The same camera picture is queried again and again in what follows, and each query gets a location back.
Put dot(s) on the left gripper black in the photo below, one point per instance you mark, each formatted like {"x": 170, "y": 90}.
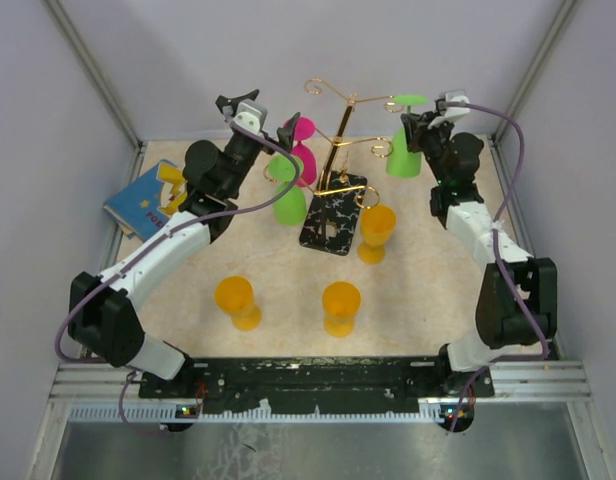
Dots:
{"x": 284, "y": 134}

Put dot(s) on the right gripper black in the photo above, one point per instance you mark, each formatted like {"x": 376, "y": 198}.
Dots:
{"x": 416, "y": 128}

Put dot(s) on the green wine glass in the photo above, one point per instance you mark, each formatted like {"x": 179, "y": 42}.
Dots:
{"x": 401, "y": 163}
{"x": 291, "y": 209}

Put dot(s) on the pink wine glass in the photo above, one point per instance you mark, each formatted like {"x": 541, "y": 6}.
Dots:
{"x": 305, "y": 129}

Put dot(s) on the gold wine glass rack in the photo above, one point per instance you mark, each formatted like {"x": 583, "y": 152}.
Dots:
{"x": 337, "y": 202}

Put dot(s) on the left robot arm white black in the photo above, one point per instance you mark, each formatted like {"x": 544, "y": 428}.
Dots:
{"x": 103, "y": 307}

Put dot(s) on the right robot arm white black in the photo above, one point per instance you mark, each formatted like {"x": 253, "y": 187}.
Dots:
{"x": 517, "y": 302}

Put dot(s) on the orange wine glass right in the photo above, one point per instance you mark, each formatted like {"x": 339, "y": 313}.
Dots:
{"x": 377, "y": 225}

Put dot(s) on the orange wine glass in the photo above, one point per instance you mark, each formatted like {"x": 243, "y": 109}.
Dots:
{"x": 377, "y": 225}
{"x": 341, "y": 302}
{"x": 235, "y": 297}

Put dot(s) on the orange wine glass front left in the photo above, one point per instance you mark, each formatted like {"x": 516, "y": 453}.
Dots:
{"x": 235, "y": 297}

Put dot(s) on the orange wine glass front middle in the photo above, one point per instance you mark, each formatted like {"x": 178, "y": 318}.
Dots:
{"x": 341, "y": 302}

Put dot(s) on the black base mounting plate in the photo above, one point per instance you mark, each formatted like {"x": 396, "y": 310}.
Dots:
{"x": 306, "y": 385}

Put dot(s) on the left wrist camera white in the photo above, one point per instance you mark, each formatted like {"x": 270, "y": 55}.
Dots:
{"x": 250, "y": 116}

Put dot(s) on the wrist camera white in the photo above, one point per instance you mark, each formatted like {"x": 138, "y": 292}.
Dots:
{"x": 250, "y": 116}
{"x": 450, "y": 107}

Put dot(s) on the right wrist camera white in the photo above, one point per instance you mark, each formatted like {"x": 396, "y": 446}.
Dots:
{"x": 450, "y": 107}

